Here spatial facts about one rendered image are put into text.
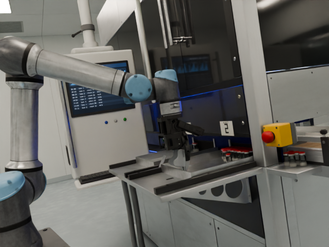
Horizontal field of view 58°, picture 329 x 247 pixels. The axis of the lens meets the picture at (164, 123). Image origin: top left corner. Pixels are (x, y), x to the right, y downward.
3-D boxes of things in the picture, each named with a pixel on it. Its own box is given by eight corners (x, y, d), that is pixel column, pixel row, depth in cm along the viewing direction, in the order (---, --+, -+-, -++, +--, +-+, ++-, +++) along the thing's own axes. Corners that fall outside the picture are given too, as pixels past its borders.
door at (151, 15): (153, 98, 190) (139, 7, 187) (188, 90, 148) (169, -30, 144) (152, 98, 190) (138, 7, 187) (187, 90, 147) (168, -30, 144)
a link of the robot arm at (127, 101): (119, 80, 94) (153, 75, 94) (121, 83, 105) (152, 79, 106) (123, 105, 94) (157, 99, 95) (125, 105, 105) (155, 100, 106)
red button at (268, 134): (269, 141, 99) (268, 129, 99) (278, 141, 96) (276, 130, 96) (261, 143, 98) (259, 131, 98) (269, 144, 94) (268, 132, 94)
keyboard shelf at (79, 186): (142, 166, 196) (142, 162, 196) (157, 172, 170) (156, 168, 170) (73, 183, 180) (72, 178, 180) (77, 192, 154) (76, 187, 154)
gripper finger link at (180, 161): (173, 176, 103) (169, 150, 102) (187, 172, 105) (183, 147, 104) (176, 178, 100) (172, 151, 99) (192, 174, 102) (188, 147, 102)
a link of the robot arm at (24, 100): (-6, 212, 92) (-5, 36, 90) (14, 198, 107) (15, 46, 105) (34, 212, 93) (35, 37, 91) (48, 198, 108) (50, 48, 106)
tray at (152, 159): (192, 150, 167) (192, 144, 167) (219, 154, 143) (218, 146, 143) (136, 163, 154) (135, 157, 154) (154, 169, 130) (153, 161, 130)
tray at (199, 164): (228, 155, 136) (227, 147, 136) (269, 160, 112) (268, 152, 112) (161, 172, 123) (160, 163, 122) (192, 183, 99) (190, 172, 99)
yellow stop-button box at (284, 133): (280, 142, 103) (278, 122, 103) (297, 143, 97) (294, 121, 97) (264, 146, 100) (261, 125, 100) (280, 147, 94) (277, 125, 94)
